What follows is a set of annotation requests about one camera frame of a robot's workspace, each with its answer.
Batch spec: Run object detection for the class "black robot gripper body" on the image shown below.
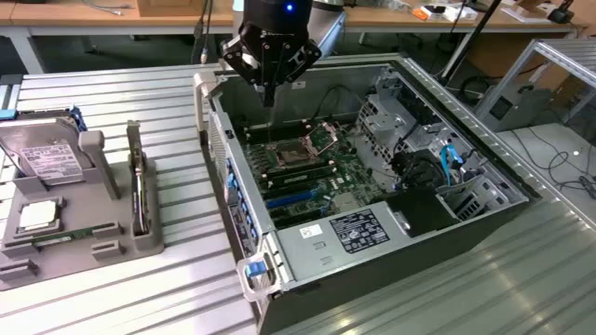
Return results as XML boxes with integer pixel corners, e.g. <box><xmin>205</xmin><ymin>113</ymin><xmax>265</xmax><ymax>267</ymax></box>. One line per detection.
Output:
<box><xmin>239</xmin><ymin>0</ymin><xmax>314</xmax><ymax>48</ymax></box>

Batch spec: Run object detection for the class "GPU graphics card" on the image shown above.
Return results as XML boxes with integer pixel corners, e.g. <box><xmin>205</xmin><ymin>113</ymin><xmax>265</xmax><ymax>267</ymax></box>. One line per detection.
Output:
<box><xmin>126</xmin><ymin>119</ymin><xmax>154</xmax><ymax>235</ymax></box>

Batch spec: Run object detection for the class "small cardboard box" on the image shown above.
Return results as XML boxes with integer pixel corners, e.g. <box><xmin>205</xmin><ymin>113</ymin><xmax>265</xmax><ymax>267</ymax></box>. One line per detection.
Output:
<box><xmin>138</xmin><ymin>0</ymin><xmax>234</xmax><ymax>17</ymax></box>

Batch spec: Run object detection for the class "metal socket cover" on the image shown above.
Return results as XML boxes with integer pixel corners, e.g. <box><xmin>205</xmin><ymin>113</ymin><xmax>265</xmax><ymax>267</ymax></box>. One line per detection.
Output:
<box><xmin>302</xmin><ymin>121</ymin><xmax>345</xmax><ymax>154</ymax></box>

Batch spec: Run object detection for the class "silver drive cage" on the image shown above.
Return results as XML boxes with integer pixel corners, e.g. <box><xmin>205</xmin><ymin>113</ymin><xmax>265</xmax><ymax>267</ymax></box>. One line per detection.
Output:
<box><xmin>355</xmin><ymin>92</ymin><xmax>450</xmax><ymax>189</ymax></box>

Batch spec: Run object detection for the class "CPU socket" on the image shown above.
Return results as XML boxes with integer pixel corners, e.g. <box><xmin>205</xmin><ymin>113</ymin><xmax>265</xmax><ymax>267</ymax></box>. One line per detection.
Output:
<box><xmin>273</xmin><ymin>137</ymin><xmax>323</xmax><ymax>168</ymax></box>

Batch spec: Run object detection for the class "orange white small box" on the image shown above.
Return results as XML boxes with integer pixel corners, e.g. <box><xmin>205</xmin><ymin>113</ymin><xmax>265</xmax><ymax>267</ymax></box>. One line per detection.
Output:
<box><xmin>413</xmin><ymin>5</ymin><xmax>447</xmax><ymax>21</ymax></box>

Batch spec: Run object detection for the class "dark RAM stick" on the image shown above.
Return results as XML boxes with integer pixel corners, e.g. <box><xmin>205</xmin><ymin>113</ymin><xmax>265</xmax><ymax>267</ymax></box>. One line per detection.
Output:
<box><xmin>270</xmin><ymin>167</ymin><xmax>335</xmax><ymax>186</ymax></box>

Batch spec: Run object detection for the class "green motherboard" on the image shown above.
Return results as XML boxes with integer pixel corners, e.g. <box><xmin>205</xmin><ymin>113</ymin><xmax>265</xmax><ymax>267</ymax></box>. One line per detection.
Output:
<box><xmin>235</xmin><ymin>118</ymin><xmax>398</xmax><ymax>231</ymax></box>

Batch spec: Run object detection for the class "black tripod pole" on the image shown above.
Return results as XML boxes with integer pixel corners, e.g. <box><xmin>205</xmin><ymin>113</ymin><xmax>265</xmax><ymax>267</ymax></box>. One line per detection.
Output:
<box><xmin>441</xmin><ymin>0</ymin><xmax>505</xmax><ymax>80</ymax></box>

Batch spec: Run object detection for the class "wooden top desk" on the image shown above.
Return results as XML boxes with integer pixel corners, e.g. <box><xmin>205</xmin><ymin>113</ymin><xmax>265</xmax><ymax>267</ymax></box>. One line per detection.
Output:
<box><xmin>0</xmin><ymin>0</ymin><xmax>237</xmax><ymax>74</ymax></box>
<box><xmin>345</xmin><ymin>0</ymin><xmax>591</xmax><ymax>45</ymax></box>

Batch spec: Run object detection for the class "blue disk caddy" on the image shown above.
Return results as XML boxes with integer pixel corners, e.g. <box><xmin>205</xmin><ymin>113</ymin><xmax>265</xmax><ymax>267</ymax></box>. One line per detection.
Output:
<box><xmin>0</xmin><ymin>103</ymin><xmax>89</xmax><ymax>140</ymax></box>

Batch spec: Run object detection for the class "blue expansion slot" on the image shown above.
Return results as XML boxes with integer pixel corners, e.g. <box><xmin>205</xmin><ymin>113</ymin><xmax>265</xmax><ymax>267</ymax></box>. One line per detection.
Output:
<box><xmin>265</xmin><ymin>189</ymin><xmax>321</xmax><ymax>209</ymax></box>

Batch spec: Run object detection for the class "silver chipset heatsink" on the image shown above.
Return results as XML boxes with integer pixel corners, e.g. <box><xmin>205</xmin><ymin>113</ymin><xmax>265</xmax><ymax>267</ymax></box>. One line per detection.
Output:
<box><xmin>333</xmin><ymin>193</ymin><xmax>361</xmax><ymax>213</ymax></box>

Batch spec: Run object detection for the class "large brown cardboard panel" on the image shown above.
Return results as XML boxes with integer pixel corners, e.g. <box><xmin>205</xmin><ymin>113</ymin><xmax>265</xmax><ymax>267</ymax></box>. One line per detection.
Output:
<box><xmin>466</xmin><ymin>33</ymin><xmax>577</xmax><ymax>105</ymax></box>

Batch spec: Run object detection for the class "grey metal box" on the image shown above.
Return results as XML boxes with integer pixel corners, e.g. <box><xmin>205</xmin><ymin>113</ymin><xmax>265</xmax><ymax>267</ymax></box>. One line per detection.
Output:
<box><xmin>475</xmin><ymin>83</ymin><xmax>559</xmax><ymax>133</ymax></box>

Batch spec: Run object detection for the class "white booklet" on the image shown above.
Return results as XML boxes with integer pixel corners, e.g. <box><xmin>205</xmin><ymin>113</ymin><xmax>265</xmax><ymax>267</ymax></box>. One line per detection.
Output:
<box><xmin>501</xmin><ymin>6</ymin><xmax>554</xmax><ymax>24</ymax></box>

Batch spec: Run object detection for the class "silver hard disk drive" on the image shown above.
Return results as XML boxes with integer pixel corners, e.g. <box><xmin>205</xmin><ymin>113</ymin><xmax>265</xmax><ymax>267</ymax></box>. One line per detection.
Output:
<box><xmin>0</xmin><ymin>117</ymin><xmax>91</xmax><ymax>188</ymax></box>

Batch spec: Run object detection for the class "grey power supply unit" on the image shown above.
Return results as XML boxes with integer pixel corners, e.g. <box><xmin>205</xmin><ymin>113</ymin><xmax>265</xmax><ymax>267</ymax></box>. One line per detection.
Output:
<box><xmin>274</xmin><ymin>200</ymin><xmax>415</xmax><ymax>284</ymax></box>

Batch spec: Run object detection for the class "silver disk bay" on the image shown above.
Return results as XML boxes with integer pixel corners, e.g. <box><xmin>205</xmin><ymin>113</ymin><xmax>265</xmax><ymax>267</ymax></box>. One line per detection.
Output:
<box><xmin>437</xmin><ymin>173</ymin><xmax>531</xmax><ymax>223</ymax></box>

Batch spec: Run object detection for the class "black desk device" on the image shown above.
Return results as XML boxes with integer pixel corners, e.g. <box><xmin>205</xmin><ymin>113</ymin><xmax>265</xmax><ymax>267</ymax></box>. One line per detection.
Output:
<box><xmin>547</xmin><ymin>0</ymin><xmax>578</xmax><ymax>25</ymax></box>

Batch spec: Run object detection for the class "grey parts rack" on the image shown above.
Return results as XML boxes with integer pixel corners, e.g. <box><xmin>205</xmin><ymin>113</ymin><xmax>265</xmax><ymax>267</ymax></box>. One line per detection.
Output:
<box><xmin>0</xmin><ymin>131</ymin><xmax>166</xmax><ymax>292</ymax></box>

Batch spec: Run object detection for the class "black open PC case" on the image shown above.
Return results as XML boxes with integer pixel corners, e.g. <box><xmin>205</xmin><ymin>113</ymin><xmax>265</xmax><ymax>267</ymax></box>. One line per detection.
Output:
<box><xmin>194</xmin><ymin>52</ymin><xmax>545</xmax><ymax>335</ymax></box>

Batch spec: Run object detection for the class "silver CPU chip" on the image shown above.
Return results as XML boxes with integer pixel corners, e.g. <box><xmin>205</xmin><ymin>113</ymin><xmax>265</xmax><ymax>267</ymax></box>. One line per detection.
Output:
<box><xmin>18</xmin><ymin>200</ymin><xmax>62</xmax><ymax>231</ymax></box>

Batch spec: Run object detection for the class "green RAM stick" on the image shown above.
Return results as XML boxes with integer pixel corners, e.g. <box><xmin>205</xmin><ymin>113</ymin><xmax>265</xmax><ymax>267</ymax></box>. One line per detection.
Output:
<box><xmin>9</xmin><ymin>225</ymin><xmax>117</xmax><ymax>247</ymax></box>

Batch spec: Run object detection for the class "black camera cable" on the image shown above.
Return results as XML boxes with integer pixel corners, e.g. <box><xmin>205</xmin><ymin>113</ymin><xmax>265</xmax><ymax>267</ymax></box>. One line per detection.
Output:
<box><xmin>191</xmin><ymin>0</ymin><xmax>215</xmax><ymax>66</ymax></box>

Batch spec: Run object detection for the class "black looped wire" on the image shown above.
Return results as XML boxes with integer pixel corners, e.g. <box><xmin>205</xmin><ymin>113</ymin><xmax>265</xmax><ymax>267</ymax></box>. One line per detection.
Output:
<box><xmin>314</xmin><ymin>87</ymin><xmax>363</xmax><ymax>123</ymax></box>

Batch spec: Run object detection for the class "grey cable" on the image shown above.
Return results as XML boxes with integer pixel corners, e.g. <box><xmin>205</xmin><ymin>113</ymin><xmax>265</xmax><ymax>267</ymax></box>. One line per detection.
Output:
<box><xmin>83</xmin><ymin>0</ymin><xmax>137</xmax><ymax>17</ymax></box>

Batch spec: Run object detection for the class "blue SATA wire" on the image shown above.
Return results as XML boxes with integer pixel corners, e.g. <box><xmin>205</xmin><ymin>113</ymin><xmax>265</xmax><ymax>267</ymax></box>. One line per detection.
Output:
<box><xmin>439</xmin><ymin>144</ymin><xmax>469</xmax><ymax>188</ymax></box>

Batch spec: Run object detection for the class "aluminium profile frame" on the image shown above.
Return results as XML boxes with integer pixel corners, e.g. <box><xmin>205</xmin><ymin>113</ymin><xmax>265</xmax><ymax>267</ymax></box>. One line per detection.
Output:
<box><xmin>473</xmin><ymin>37</ymin><xmax>596</xmax><ymax>128</ymax></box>

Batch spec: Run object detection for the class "black tangled cable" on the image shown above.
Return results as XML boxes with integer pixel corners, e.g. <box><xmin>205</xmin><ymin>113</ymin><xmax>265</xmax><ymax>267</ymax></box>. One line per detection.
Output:
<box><xmin>511</xmin><ymin>127</ymin><xmax>596</xmax><ymax>200</ymax></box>

